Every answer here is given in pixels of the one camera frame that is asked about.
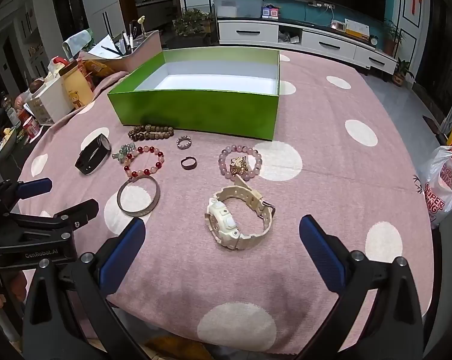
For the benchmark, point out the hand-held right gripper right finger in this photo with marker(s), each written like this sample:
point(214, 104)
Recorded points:
point(320, 255)

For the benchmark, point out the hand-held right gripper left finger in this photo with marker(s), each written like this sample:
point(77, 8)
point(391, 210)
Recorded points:
point(124, 255)

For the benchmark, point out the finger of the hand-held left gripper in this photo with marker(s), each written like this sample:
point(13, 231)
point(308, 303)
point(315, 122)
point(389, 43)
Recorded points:
point(36, 186)
point(77, 210)

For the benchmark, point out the black wristband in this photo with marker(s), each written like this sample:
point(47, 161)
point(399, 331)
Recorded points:
point(82, 165)

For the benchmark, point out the silver bangle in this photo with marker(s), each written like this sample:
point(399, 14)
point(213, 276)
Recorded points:
point(157, 195)

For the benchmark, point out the cream wrist watch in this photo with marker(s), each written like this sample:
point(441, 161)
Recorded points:
point(222, 219)

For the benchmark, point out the green cardboard box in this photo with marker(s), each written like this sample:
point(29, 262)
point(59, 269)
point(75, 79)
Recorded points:
point(196, 112)

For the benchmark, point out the red can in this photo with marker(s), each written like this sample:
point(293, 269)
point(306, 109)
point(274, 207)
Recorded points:
point(31, 127)

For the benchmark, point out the pink polka dot tablecloth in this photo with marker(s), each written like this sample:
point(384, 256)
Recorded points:
point(323, 180)

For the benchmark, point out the white carton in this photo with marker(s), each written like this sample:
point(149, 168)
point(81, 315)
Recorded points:
point(51, 103)

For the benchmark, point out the yellow bear print container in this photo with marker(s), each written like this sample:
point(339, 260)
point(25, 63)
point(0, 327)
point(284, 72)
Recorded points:
point(76, 90)

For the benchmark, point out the person's yellow clothing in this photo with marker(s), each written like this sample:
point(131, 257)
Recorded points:
point(173, 348)

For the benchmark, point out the white printed plastic bag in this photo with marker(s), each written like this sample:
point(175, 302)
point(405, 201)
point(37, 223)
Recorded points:
point(441, 191)

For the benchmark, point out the pink pen holder box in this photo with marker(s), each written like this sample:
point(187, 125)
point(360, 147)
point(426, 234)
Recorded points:
point(143, 50)

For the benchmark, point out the small potted plant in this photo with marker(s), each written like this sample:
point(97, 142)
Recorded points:
point(401, 73)

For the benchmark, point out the white television cabinet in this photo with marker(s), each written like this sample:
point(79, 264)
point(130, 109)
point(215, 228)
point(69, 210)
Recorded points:
point(323, 45)

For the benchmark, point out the bushy green houseplant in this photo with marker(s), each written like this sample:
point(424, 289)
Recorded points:
point(192, 22)

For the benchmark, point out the black alarm clock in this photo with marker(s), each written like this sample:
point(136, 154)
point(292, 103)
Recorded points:
point(373, 40)

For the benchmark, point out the tall potted plant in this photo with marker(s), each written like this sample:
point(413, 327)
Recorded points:
point(392, 37)

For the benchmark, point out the small pink clock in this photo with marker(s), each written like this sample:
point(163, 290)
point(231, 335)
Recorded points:
point(338, 26)

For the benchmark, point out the desk calendar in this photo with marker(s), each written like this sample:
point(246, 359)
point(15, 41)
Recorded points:
point(357, 28)

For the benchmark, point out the white power strip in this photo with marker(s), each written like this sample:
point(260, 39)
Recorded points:
point(321, 5)

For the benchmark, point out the clear plastic storage box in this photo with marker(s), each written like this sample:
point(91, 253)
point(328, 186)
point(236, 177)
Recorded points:
point(237, 7)

